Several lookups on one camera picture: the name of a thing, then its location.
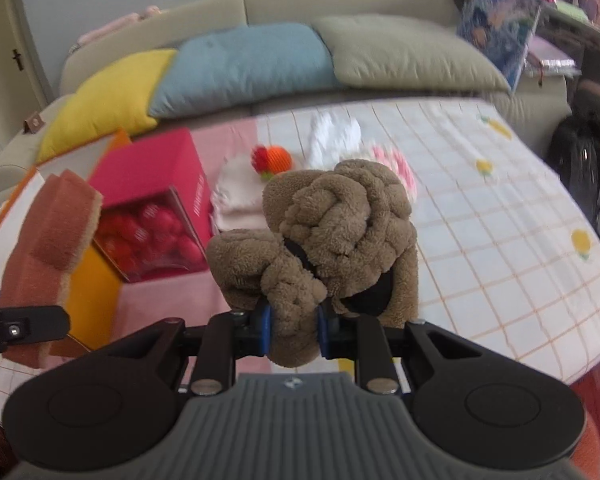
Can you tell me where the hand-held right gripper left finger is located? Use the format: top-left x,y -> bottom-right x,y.
96,305 -> 274,396

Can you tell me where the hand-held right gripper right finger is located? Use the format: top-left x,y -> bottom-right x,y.
317,305 -> 487,394

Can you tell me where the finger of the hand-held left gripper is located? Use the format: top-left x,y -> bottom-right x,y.
0,305 -> 72,361

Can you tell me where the orange cardboard box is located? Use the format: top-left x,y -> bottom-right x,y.
0,129 -> 132,357

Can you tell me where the pink-brown fuzzy cloth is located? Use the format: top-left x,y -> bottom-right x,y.
0,169 -> 104,368

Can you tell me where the brown braided plush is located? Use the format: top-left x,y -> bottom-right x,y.
206,159 -> 421,367

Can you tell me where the white pink knitted hat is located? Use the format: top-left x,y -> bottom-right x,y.
211,152 -> 281,233

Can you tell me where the orange knitted toy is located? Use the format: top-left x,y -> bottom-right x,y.
250,145 -> 294,181

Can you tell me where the pink cream knitted item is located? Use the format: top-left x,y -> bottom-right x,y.
367,145 -> 418,206

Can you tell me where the red lidded clear box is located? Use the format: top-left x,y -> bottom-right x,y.
87,127 -> 217,283

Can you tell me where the yellow pillow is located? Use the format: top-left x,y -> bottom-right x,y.
36,49 -> 178,163

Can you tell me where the blue pillow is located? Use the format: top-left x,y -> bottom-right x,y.
149,22 -> 341,120

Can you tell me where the cream door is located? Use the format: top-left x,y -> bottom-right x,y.
0,0 -> 51,146

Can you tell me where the grey beige pillow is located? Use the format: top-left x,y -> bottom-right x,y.
312,14 -> 512,93

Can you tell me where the black backpack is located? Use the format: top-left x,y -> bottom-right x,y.
550,112 -> 600,241

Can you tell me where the pink bolster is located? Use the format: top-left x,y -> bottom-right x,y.
77,5 -> 163,46

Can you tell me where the printed cartoon pillow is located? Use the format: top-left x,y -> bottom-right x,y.
457,0 -> 543,91

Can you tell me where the cluttered desk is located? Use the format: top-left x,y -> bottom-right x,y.
432,0 -> 600,58

